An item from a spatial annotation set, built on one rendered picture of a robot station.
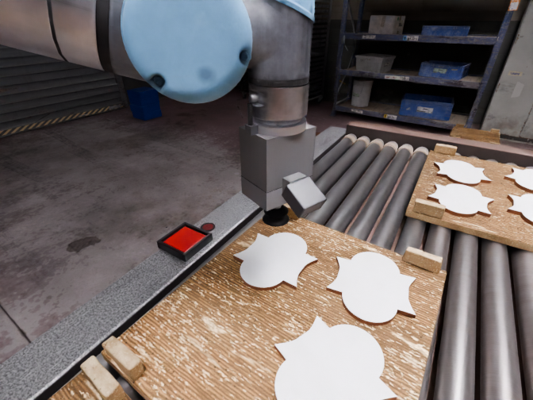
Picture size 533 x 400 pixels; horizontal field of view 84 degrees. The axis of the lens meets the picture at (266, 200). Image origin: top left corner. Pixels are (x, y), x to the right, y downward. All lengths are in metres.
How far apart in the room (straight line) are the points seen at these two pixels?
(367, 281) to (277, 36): 0.37
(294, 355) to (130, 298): 0.28
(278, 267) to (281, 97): 0.28
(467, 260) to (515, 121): 4.03
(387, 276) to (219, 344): 0.28
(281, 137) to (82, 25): 0.23
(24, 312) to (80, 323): 1.52
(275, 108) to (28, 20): 0.23
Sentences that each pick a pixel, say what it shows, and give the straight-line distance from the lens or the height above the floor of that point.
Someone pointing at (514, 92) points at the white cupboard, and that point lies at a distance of 4.57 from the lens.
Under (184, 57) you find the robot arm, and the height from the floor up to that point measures 1.28.
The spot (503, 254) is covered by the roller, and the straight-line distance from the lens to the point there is 0.73.
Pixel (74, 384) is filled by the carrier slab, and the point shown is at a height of 0.94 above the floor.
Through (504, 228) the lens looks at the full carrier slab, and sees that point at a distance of 0.77.
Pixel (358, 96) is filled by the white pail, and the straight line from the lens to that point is 4.83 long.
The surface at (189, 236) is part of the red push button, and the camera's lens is 0.61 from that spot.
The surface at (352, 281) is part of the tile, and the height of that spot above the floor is 0.94.
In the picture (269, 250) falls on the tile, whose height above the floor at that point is 0.94.
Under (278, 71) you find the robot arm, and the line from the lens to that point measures 0.35.
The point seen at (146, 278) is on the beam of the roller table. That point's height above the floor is 0.92.
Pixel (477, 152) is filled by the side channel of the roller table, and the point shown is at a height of 0.93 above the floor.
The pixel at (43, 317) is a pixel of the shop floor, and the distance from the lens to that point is 1.98.
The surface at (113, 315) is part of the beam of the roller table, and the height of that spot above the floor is 0.92.
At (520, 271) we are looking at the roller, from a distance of 0.71.
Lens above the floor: 1.30
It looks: 32 degrees down
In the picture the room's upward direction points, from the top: straight up
